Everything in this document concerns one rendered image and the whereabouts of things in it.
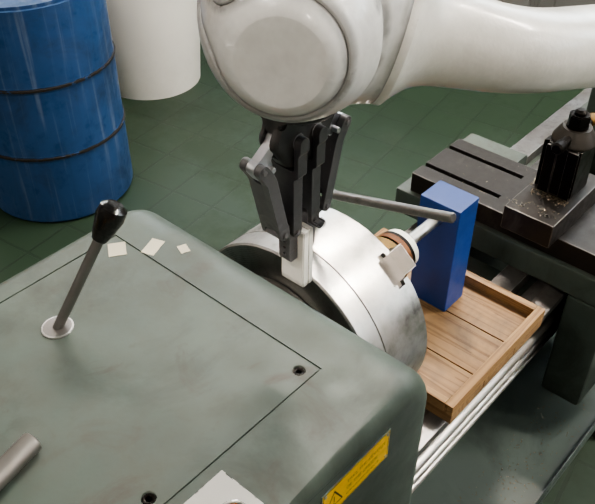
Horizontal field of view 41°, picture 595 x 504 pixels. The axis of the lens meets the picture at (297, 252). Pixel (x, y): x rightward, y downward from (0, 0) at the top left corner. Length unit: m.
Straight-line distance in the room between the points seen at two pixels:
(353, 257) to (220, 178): 2.36
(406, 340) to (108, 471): 0.46
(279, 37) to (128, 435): 0.50
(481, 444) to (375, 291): 0.76
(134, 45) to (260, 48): 3.43
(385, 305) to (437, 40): 0.60
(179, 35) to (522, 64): 3.41
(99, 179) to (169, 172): 0.38
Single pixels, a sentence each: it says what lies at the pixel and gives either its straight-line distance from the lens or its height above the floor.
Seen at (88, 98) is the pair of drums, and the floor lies 0.49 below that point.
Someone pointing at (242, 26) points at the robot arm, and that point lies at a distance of 0.42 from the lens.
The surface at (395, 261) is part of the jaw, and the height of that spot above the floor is 1.19.
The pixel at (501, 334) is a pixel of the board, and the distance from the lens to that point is 1.46.
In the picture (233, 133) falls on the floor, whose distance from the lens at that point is 3.67.
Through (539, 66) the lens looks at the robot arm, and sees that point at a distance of 0.52.
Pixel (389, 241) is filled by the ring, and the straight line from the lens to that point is 1.24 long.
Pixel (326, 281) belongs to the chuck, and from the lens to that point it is 1.01.
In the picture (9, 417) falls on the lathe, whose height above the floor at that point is 1.26.
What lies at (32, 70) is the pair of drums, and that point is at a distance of 2.91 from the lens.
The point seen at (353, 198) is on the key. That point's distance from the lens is 0.98.
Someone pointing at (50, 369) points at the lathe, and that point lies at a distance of 0.90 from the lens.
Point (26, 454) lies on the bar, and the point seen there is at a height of 1.27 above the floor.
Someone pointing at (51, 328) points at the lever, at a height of 1.26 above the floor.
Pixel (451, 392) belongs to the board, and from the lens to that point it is 1.35.
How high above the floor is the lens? 1.89
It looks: 40 degrees down
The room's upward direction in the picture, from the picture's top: straight up
